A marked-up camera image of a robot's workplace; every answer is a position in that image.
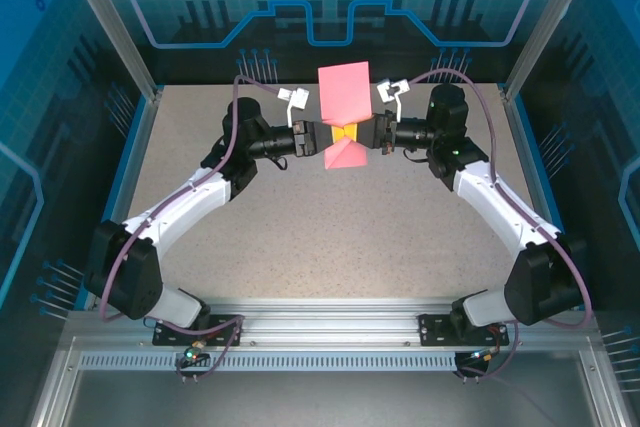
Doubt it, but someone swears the pink paper sheet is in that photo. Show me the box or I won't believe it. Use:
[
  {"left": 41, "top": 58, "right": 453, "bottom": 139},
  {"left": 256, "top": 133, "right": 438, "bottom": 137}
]
[{"left": 317, "top": 61, "right": 373, "bottom": 171}]

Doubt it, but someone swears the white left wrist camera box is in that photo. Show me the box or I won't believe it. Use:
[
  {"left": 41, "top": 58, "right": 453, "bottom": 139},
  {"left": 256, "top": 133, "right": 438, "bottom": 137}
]
[{"left": 276, "top": 88, "right": 311, "bottom": 128}]

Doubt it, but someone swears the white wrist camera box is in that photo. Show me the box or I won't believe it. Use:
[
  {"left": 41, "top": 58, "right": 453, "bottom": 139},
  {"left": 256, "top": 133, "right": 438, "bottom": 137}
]
[
  {"left": 375, "top": 77, "right": 412, "bottom": 121},
  {"left": 276, "top": 88, "right": 311, "bottom": 128}
]

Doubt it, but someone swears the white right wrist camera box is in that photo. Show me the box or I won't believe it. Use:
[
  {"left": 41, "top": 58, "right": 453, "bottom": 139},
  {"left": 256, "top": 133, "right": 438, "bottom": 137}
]
[{"left": 375, "top": 77, "right": 412, "bottom": 121}]

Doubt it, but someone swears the aluminium side rail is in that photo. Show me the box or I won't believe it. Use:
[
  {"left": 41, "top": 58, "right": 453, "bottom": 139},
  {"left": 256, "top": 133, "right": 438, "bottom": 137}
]
[
  {"left": 499, "top": 86, "right": 591, "bottom": 311},
  {"left": 82, "top": 86, "right": 166, "bottom": 311}
]

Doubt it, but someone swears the aluminium frame post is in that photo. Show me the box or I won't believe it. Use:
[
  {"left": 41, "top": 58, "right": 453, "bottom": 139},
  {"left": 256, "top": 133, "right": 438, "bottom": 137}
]
[
  {"left": 501, "top": 0, "right": 604, "bottom": 102},
  {"left": 55, "top": 0, "right": 165, "bottom": 102}
]

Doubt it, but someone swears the aluminium mounting rail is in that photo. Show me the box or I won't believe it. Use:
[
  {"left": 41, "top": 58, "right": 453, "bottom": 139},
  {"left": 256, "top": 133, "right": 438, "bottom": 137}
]
[{"left": 67, "top": 296, "right": 599, "bottom": 348}]

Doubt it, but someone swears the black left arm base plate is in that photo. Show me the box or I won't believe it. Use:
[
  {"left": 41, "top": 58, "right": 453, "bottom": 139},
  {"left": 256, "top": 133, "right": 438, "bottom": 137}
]
[{"left": 152, "top": 313, "right": 245, "bottom": 348}]

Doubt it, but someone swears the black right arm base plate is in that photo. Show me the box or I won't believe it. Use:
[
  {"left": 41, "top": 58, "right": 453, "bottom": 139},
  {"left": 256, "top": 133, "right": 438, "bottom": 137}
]
[{"left": 417, "top": 313, "right": 511, "bottom": 348}]

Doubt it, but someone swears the slotted grey cable duct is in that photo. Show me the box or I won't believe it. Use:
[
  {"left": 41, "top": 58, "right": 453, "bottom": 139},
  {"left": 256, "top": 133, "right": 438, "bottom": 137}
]
[{"left": 78, "top": 352, "right": 459, "bottom": 371}]

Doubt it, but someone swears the cable connector with green light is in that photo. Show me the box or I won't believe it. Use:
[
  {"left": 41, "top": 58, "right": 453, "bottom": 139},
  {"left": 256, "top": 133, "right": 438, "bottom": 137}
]
[
  {"left": 182, "top": 340, "right": 209, "bottom": 364},
  {"left": 469, "top": 346, "right": 502, "bottom": 364}
]

